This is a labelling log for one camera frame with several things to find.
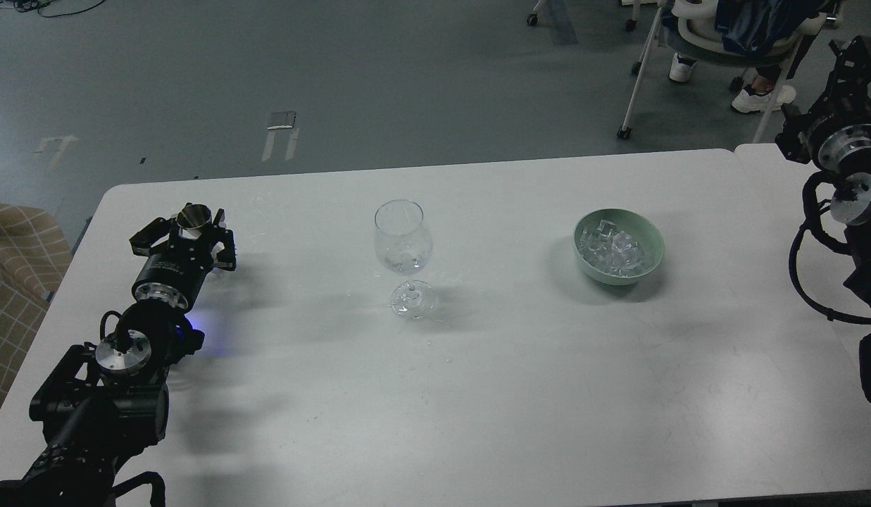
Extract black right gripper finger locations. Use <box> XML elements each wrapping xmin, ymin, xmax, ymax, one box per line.
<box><xmin>828</xmin><ymin>35</ymin><xmax>871</xmax><ymax>105</ymax></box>

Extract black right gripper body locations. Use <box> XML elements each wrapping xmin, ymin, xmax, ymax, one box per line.
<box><xmin>775</xmin><ymin>91</ymin><xmax>871</xmax><ymax>177</ymax></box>

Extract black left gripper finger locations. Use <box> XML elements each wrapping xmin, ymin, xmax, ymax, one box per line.
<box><xmin>129</xmin><ymin>216</ymin><xmax>179</xmax><ymax>258</ymax></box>
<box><xmin>208</xmin><ymin>208</ymin><xmax>237</xmax><ymax>272</ymax></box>

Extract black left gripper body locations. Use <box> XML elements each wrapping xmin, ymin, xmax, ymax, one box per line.
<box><xmin>130</xmin><ymin>230</ymin><xmax>214</xmax><ymax>311</ymax></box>

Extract steel cocktail jigger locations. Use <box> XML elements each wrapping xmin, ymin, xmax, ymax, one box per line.
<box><xmin>175</xmin><ymin>203</ymin><xmax>213</xmax><ymax>233</ymax></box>

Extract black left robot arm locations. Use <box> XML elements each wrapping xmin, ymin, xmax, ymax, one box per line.
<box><xmin>0</xmin><ymin>203</ymin><xmax>237</xmax><ymax>506</ymax></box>

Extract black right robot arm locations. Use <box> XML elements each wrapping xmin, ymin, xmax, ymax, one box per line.
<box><xmin>775</xmin><ymin>36</ymin><xmax>871</xmax><ymax>405</ymax></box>

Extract clear wine glass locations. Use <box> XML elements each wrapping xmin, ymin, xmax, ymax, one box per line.
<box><xmin>374</xmin><ymin>199</ymin><xmax>437</xmax><ymax>320</ymax></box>

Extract clear ice cubes pile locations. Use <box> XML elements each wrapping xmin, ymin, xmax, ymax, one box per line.
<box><xmin>577</xmin><ymin>219</ymin><xmax>654</xmax><ymax>278</ymax></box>

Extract tan checkered sofa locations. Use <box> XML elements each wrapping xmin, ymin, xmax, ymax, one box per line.
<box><xmin>0</xmin><ymin>203</ymin><xmax>73</xmax><ymax>410</ymax></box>

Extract seated person with sneakers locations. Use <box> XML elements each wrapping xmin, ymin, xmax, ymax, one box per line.
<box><xmin>660</xmin><ymin>1</ymin><xmax>828</xmax><ymax>113</ymax></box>

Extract white office chair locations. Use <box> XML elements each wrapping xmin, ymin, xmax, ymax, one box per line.
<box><xmin>618</xmin><ymin>1</ymin><xmax>832</xmax><ymax>142</ymax></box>

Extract green bowl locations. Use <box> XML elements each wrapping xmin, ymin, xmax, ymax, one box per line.
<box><xmin>572</xmin><ymin>208</ymin><xmax>666</xmax><ymax>287</ymax></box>

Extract black floor cables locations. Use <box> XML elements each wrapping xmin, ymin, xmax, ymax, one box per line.
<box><xmin>0</xmin><ymin>0</ymin><xmax>108</xmax><ymax>29</ymax></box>

